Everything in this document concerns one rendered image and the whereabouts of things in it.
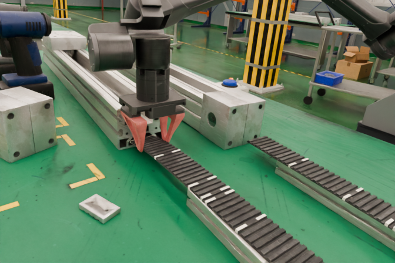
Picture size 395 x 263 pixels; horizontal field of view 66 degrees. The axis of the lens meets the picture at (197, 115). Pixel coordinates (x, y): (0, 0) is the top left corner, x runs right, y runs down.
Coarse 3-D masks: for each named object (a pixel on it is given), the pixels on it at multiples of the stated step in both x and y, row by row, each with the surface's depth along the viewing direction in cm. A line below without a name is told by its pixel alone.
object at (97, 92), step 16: (48, 48) 105; (48, 64) 110; (64, 64) 87; (80, 64) 95; (64, 80) 90; (80, 80) 78; (96, 80) 70; (112, 80) 77; (128, 80) 73; (80, 96) 77; (96, 96) 65; (112, 96) 61; (96, 112) 66; (112, 112) 60; (144, 112) 63; (112, 128) 60; (128, 128) 58; (128, 144) 59
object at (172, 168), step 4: (188, 160) 50; (192, 160) 50; (176, 164) 49; (180, 164) 49; (184, 164) 49; (188, 164) 49; (192, 164) 49; (196, 164) 49; (168, 168) 48; (172, 168) 47; (176, 168) 48; (180, 168) 48; (184, 168) 48; (172, 172) 47
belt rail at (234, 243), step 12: (192, 204) 43; (204, 204) 41; (204, 216) 41; (216, 216) 39; (216, 228) 39; (228, 228) 37; (228, 240) 37; (240, 240) 35; (240, 252) 36; (252, 252) 34
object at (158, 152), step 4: (164, 148) 54; (168, 148) 54; (172, 148) 55; (176, 148) 54; (152, 152) 52; (156, 152) 53; (160, 152) 52; (164, 152) 53; (168, 152) 53; (152, 156) 52
